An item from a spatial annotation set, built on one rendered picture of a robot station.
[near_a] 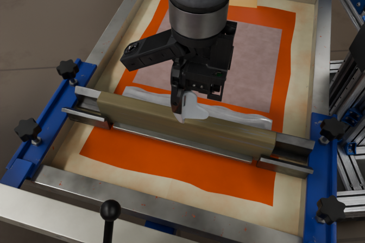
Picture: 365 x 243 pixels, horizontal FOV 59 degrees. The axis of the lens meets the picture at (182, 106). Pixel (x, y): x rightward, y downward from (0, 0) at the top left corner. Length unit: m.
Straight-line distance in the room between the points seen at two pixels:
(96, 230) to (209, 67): 0.31
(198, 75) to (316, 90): 0.41
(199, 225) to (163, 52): 0.31
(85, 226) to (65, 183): 0.13
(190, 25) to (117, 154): 0.39
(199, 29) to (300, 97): 0.48
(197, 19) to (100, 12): 2.25
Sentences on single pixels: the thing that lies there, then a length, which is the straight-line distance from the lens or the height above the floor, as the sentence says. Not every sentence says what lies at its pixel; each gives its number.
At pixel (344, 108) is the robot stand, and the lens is 1.51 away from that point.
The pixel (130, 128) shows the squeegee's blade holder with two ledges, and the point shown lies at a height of 0.99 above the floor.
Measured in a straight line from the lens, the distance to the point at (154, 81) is 0.81.
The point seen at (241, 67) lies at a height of 0.95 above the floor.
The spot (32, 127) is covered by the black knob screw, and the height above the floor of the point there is 1.06.
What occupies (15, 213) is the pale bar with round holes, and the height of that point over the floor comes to 1.04.
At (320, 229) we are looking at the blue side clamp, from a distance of 0.64.
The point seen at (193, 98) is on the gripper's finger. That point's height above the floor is 1.16.
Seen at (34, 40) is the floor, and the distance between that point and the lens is 2.54.
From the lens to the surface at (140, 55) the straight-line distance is 0.48.
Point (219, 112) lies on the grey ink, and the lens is 0.75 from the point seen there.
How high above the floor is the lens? 1.57
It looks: 54 degrees down
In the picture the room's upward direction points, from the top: straight up
